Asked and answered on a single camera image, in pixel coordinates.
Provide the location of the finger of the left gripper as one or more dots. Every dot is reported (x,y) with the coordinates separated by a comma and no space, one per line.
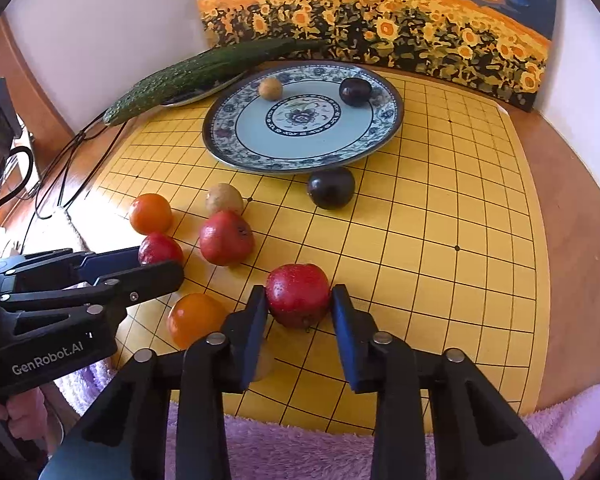
(121,291)
(61,268)

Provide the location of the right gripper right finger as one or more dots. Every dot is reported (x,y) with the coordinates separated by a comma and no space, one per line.
(477,435)

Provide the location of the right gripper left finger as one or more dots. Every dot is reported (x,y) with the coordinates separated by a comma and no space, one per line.
(123,433)

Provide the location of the wrinkled small red apple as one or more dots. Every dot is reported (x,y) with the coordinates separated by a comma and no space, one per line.
(157,247)

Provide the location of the large orange front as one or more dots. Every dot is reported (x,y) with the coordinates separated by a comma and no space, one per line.
(194,316)

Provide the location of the small orange back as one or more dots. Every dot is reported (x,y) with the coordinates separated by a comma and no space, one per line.
(150,213)

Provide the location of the kiwi back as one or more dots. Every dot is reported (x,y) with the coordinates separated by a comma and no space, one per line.
(223,197)

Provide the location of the large red apple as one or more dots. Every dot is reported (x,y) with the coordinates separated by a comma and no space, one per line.
(298,295)

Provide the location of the dark plum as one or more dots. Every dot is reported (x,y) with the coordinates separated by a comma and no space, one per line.
(355,92)
(331,189)

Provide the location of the small kiwi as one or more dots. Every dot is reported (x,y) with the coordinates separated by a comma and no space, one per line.
(271,89)

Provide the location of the kiwi front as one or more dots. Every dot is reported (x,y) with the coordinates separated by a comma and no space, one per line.
(264,363)

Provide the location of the person left hand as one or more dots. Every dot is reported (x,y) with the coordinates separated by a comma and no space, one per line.
(26,415)

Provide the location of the yellow go board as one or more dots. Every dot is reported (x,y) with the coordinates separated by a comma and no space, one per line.
(443,242)

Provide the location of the small plate under gourd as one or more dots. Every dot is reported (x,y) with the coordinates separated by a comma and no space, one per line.
(194,96)

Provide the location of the green bitter gourd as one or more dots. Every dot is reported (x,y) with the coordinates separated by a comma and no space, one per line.
(200,70)

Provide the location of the blue white porcelain plate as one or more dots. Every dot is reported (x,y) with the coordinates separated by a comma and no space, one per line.
(309,128)

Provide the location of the sunflower field painting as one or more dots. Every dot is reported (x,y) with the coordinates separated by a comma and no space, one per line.
(497,47)

